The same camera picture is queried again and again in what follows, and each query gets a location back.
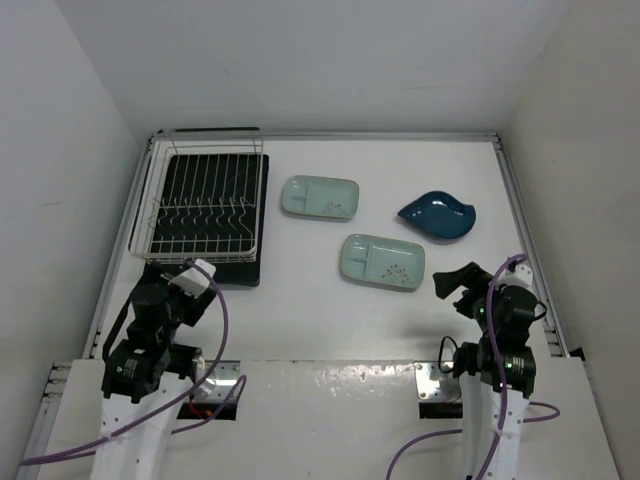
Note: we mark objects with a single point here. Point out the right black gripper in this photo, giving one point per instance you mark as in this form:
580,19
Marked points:
469,276

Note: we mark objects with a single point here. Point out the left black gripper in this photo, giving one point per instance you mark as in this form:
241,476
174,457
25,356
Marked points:
193,307

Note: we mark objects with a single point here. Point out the dark blue leaf dish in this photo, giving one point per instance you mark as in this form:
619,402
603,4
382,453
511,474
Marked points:
439,215

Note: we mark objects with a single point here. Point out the light green plate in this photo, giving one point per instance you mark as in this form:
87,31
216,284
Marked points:
321,197
383,261

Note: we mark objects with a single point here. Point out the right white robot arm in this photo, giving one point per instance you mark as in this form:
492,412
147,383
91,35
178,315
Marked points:
497,373

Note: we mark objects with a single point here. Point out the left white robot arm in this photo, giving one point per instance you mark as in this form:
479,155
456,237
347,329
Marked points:
146,373

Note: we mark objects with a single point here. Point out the black drainer tray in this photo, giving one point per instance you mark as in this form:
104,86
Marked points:
250,270

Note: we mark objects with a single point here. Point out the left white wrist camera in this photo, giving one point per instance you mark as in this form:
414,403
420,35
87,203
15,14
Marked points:
195,279

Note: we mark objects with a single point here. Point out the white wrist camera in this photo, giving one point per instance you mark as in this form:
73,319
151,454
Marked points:
520,275
195,279

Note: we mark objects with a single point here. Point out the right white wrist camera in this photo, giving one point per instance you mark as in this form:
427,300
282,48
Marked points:
520,275

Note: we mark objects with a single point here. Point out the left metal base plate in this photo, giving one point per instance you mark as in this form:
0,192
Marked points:
219,382

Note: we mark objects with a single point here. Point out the metal base plate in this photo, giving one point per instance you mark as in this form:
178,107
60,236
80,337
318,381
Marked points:
219,382
434,385

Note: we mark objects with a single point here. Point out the white wire dish rack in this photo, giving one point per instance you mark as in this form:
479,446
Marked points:
168,143

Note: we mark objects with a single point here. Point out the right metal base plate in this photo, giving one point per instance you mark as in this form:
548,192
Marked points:
434,385

